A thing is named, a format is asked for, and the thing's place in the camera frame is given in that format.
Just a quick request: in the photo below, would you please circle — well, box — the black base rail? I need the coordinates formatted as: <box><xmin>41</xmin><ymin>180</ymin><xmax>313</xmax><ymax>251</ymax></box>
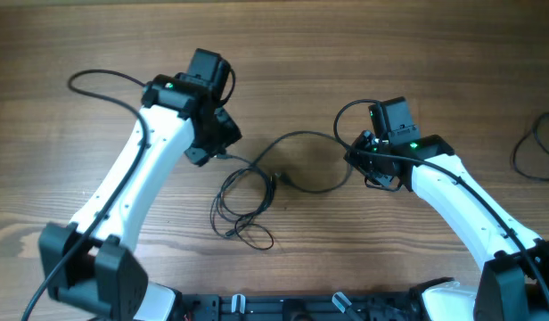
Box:
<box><xmin>173</xmin><ymin>291</ymin><xmax>430</xmax><ymax>321</ymax></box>

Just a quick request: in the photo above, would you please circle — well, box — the black cable bundle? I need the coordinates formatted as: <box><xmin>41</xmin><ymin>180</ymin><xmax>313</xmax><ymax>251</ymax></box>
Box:
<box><xmin>209</xmin><ymin>130</ymin><xmax>355</xmax><ymax>251</ymax></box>

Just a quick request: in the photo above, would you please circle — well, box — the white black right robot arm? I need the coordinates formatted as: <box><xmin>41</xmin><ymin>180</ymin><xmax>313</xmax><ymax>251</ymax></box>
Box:
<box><xmin>343</xmin><ymin>97</ymin><xmax>549</xmax><ymax>320</ymax></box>

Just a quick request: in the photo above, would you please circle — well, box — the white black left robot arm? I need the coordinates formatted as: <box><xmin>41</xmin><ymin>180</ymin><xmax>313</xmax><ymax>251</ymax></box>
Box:
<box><xmin>22</xmin><ymin>49</ymin><xmax>242</xmax><ymax>320</ymax></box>

